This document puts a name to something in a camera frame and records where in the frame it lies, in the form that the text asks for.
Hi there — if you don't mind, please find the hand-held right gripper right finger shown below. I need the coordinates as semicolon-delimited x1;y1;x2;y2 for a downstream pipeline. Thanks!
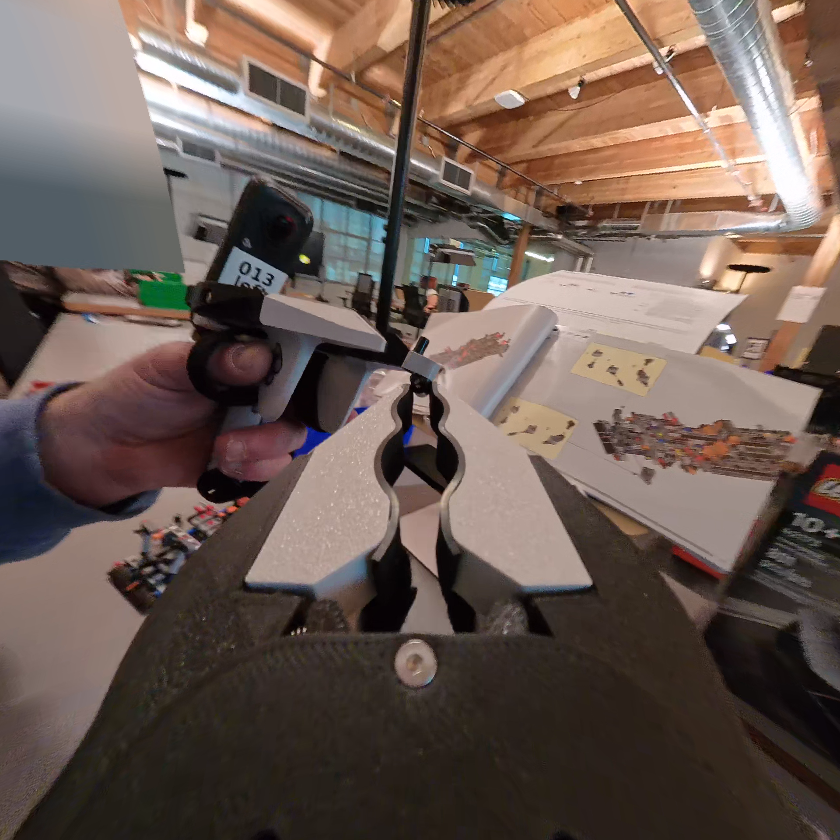
430;384;595;632

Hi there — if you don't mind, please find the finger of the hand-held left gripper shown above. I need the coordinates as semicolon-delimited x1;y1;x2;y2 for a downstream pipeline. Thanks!
259;293;409;370

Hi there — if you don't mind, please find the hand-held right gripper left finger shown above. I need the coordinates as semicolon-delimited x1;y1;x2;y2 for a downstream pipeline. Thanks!
244;384;409;632

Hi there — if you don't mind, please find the black lego connector piece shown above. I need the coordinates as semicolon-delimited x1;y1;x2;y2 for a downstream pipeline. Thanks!
406;336;435;417

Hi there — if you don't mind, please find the lego car chassis model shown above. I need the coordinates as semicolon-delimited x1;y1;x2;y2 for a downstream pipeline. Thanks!
108;497;252;616

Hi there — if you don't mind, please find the person's left forearm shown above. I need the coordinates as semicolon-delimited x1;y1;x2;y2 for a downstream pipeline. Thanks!
0;382;161;565

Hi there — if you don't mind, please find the dark lego set box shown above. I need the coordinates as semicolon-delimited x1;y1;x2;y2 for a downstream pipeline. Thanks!
705;451;840;762

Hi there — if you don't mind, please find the person's left hand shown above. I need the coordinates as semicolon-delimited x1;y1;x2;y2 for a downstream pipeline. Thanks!
39;341;309;511

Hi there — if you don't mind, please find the white air vent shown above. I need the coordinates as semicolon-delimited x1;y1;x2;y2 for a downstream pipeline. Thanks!
243;58;309;118
438;156;475;195

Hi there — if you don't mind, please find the black pole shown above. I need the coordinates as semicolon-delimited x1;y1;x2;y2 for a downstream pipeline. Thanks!
374;0;435;358

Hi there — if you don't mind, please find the instruction booklet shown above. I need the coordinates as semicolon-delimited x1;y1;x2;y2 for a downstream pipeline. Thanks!
420;269;824;575

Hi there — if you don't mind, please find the black wall monitor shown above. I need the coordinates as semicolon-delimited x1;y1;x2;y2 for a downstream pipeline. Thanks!
289;230;327;277

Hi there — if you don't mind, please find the silver ventilation duct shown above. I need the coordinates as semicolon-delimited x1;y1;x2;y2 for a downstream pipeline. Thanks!
689;0;829;232
138;29;592;231

